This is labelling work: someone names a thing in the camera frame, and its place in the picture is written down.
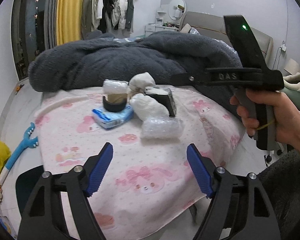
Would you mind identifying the black white snack wrapper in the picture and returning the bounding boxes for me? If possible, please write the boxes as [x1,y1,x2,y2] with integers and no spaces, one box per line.
[145,87,177,117]

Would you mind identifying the white tissue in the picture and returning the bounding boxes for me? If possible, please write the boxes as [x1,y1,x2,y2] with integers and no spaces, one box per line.
[128,72,156,92]
[129,93,169,121]

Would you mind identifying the blue cartoon tissue pack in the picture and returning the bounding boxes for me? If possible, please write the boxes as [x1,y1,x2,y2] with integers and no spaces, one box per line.
[92,104,134,129]

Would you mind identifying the black tape roll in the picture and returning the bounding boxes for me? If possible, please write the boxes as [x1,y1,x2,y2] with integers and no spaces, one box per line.
[103,96,127,113]

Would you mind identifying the brown cardboard tape roll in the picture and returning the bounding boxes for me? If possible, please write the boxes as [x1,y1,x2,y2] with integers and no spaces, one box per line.
[106,93,127,104]

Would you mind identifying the white bubble wrap roll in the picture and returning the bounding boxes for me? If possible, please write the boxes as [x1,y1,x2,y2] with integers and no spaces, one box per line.
[102,79,128,94]

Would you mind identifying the person's right hand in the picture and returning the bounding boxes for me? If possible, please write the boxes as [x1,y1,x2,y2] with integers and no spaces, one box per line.
[229,90,300,160]

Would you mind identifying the green white plush stool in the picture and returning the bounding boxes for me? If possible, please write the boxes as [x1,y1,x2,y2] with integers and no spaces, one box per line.
[282,71,300,110]

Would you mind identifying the dark grey fleece blanket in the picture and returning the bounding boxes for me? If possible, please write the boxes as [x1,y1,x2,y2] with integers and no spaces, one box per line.
[27,30,243,111]

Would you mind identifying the grey upholstered headboard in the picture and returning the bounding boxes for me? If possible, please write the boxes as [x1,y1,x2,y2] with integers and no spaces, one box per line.
[179,12,273,64]

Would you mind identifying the blue toy grabber stick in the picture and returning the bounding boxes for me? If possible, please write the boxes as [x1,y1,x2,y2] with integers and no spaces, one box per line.
[0,122,39,186]

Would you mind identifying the pink cartoon bed sheet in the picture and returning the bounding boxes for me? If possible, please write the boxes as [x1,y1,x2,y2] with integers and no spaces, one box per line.
[34,87,244,239]

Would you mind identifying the white vanity with mirror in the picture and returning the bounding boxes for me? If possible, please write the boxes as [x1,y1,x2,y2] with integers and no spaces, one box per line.
[145,0,186,37]

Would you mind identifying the hanging clothes on rack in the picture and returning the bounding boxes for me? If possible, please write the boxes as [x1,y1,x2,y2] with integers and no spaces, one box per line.
[89,0,134,33]

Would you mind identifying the yellow curtain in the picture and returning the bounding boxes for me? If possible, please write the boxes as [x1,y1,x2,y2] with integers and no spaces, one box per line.
[56,0,83,45]

